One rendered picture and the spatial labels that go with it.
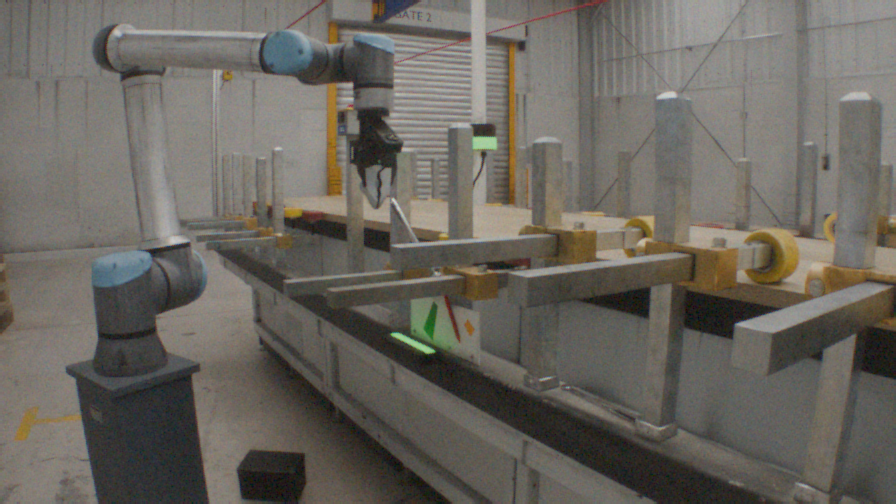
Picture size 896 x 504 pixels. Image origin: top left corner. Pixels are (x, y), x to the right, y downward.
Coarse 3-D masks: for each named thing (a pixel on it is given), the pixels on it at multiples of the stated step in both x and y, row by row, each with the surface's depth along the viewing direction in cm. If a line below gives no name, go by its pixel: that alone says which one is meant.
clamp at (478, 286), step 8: (448, 272) 118; (456, 272) 115; (464, 272) 113; (472, 272) 112; (488, 272) 112; (496, 272) 112; (472, 280) 111; (480, 280) 111; (488, 280) 112; (496, 280) 113; (472, 288) 111; (480, 288) 111; (488, 288) 112; (496, 288) 113; (464, 296) 114; (472, 296) 111; (480, 296) 111; (488, 296) 112; (496, 296) 113
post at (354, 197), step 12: (348, 144) 157; (348, 156) 158; (348, 168) 158; (348, 180) 159; (360, 180) 159; (348, 192) 159; (360, 192) 159; (348, 204) 160; (360, 204) 159; (348, 216) 160; (360, 216) 160; (348, 228) 161; (360, 228) 160; (348, 240) 161; (360, 240) 161; (348, 252) 162; (360, 252) 161; (348, 264) 162; (360, 264) 161
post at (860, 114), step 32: (864, 96) 51; (864, 128) 51; (864, 160) 51; (864, 192) 51; (864, 224) 52; (864, 256) 52; (832, 352) 55; (832, 384) 55; (832, 416) 55; (832, 448) 55; (832, 480) 55
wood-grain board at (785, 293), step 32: (384, 224) 183; (416, 224) 175; (480, 224) 175; (512, 224) 176; (608, 224) 178; (608, 256) 111; (800, 256) 110; (832, 256) 110; (736, 288) 85; (768, 288) 80; (800, 288) 78
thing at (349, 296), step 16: (336, 288) 102; (352, 288) 102; (368, 288) 103; (384, 288) 104; (400, 288) 106; (416, 288) 108; (432, 288) 109; (448, 288) 111; (464, 288) 113; (336, 304) 100; (352, 304) 101; (368, 304) 103
